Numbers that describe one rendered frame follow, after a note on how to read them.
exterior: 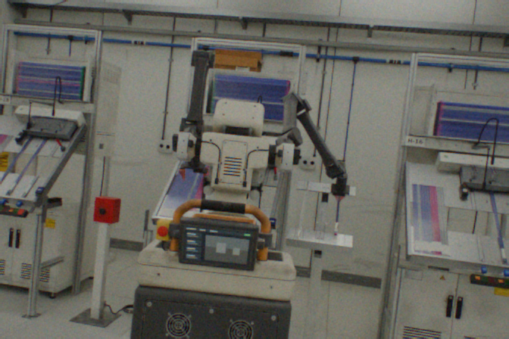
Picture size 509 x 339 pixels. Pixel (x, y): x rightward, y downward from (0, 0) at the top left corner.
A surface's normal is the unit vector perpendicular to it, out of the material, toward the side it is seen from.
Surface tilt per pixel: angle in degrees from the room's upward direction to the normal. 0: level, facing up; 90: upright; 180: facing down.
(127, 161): 90
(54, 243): 90
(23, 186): 47
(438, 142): 90
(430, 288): 90
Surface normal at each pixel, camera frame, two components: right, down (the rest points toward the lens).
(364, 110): -0.17, 0.03
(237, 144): 0.00, -0.09
